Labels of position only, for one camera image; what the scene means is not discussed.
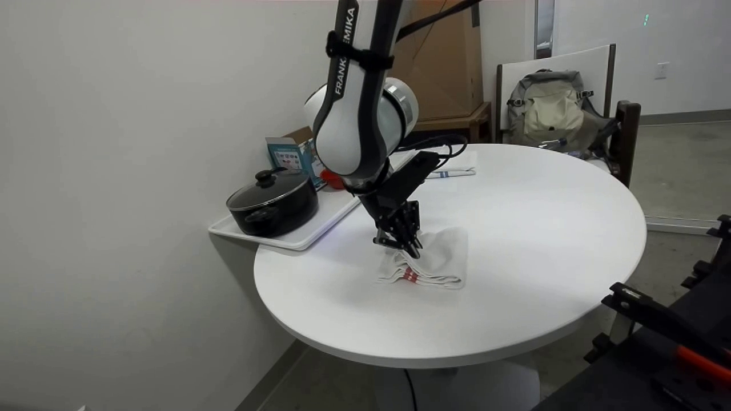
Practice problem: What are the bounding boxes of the beige grey backpack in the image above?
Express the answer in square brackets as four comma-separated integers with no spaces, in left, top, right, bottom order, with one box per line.
[502,66,618,159]

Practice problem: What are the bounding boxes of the black pot with lid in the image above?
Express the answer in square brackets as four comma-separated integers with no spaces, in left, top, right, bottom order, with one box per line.
[224,166,319,240]

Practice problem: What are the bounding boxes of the white chair with wooden frame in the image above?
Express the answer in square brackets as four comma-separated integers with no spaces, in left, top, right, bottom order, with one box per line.
[493,41,642,189]

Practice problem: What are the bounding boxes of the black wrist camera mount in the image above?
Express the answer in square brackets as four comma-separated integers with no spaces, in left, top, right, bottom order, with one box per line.
[380,148,446,205]

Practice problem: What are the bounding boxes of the white rectangular tray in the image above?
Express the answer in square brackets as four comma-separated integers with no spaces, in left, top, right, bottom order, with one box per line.
[208,145,421,253]

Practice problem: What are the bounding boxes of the white and blue folded towel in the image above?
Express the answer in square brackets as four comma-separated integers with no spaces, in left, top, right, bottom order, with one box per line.
[425,145,479,183]

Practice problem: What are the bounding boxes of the clear plastic bag red contents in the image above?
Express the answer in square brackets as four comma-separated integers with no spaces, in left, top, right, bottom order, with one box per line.
[373,225,470,291]

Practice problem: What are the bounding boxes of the thin black floor cable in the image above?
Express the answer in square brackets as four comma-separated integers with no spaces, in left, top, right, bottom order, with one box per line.
[399,367,421,411]

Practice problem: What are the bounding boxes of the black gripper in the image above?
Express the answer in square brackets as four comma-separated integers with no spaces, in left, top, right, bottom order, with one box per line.
[358,179,425,261]

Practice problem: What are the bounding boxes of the black perforated breadboard table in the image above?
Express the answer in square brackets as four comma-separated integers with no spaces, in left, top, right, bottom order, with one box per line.
[532,225,731,411]

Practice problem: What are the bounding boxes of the black clamp with orange handle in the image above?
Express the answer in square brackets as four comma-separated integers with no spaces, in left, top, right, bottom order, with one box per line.
[601,281,731,386]

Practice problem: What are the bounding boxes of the low wooden shelf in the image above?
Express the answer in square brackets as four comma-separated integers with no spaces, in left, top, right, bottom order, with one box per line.
[413,101,493,145]

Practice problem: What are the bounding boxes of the blue printed cardboard carton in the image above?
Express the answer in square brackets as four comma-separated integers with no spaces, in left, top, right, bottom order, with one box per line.
[263,122,327,187]

